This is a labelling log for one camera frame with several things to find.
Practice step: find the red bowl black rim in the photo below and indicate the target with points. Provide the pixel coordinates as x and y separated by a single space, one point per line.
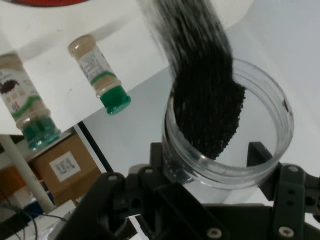
50 2

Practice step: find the green cap spice bottle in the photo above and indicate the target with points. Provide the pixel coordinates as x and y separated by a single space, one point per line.
95 67
22 100

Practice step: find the labelled cardboard box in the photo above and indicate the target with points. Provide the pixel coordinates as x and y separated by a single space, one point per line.
75 145

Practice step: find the orange box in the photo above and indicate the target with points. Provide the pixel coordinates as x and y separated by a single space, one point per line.
10 182

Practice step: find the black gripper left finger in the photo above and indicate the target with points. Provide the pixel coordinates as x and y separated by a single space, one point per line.
162 205

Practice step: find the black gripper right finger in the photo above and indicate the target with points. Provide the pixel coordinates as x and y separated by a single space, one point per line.
290 200

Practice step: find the black seeds heap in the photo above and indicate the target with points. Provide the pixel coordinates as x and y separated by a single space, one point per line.
205 100

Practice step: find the white round pole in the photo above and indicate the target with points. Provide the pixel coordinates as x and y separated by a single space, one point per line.
27 175

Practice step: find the clear plastic jar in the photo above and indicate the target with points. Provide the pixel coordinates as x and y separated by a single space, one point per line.
280 140

